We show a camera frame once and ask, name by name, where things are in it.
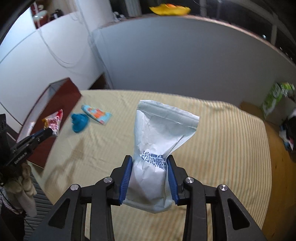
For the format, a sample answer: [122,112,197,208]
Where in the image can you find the red white coffee mate packet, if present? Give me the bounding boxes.
[42,109,63,137]

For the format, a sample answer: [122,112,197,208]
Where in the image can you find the white foil bag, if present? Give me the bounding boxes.
[124,100,199,213]

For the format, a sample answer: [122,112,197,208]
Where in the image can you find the orange tissue pack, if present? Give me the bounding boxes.
[23,121,36,137]

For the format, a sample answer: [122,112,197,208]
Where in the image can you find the beige gloved hand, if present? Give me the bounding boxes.
[2,162,37,217]

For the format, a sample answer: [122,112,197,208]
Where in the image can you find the dark red cardboard box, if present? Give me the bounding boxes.
[16,78,81,168]

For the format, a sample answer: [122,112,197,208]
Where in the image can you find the blue collapsible silicone funnel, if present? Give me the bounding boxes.
[71,113,89,133]

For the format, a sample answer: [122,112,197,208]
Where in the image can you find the light blue cream tube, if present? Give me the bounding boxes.
[81,105,111,125]

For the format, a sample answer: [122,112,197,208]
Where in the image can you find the white cabinet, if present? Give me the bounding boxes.
[1,1,113,133]

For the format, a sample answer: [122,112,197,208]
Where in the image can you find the red ceramic teapot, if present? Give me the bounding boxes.
[30,1,49,29]

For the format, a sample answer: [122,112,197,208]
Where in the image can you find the green white carton box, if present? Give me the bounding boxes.
[261,82,295,126]

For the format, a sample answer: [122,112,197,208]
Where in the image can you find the yellow bowl with oranges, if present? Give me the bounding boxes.
[149,4,191,16]

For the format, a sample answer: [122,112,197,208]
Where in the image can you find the white cable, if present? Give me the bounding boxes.
[36,0,98,69]

